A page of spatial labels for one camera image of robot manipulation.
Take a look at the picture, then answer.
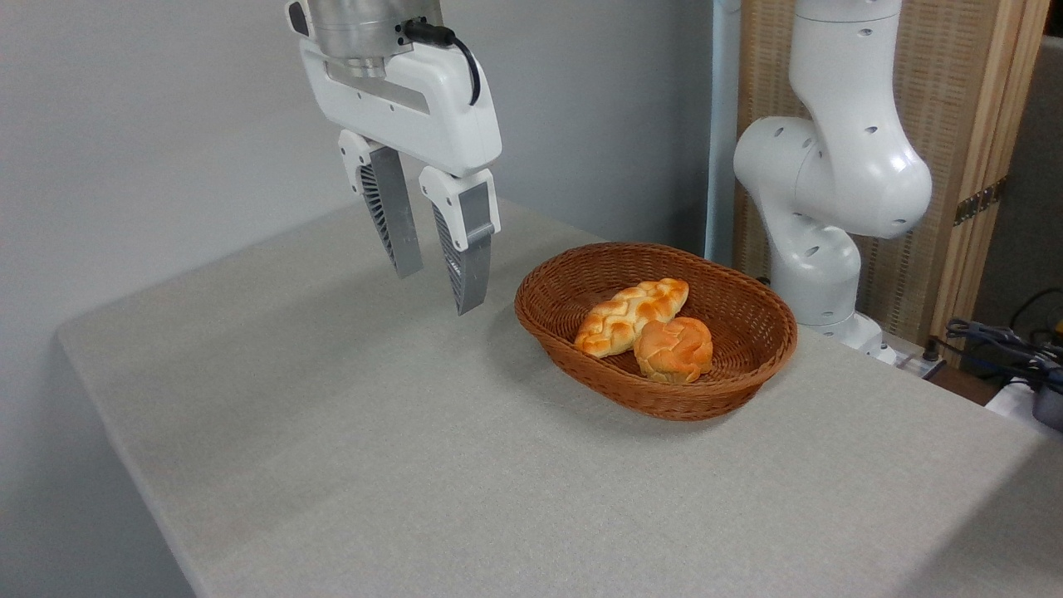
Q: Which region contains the round orange bread bun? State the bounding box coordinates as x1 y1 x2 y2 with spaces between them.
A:
634 316 714 385

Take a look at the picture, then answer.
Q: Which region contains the brass screen hinge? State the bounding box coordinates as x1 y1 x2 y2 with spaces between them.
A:
953 177 1008 227

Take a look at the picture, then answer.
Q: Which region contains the white cloth-like object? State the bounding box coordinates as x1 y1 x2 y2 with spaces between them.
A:
984 375 1063 441

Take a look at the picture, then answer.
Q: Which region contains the brown wicker basket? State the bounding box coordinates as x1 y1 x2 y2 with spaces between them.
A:
514 242 799 422

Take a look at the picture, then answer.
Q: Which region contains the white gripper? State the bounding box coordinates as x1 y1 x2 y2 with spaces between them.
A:
299 37 503 316

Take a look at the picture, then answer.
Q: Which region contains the long braided bread loaf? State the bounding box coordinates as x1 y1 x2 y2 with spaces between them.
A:
574 277 691 360

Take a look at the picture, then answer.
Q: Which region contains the bundle of dark cables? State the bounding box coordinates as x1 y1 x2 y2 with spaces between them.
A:
934 287 1063 391

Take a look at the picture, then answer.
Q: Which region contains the pale vertical pole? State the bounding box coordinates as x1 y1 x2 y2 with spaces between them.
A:
704 0 742 268

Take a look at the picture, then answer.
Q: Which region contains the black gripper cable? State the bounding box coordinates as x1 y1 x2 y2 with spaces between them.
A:
404 21 482 107

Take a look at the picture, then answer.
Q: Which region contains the dark grey device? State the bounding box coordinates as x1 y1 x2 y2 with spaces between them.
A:
1032 384 1063 433

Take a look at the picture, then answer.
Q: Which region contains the wooden folding screen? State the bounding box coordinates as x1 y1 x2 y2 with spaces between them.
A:
735 0 1052 350

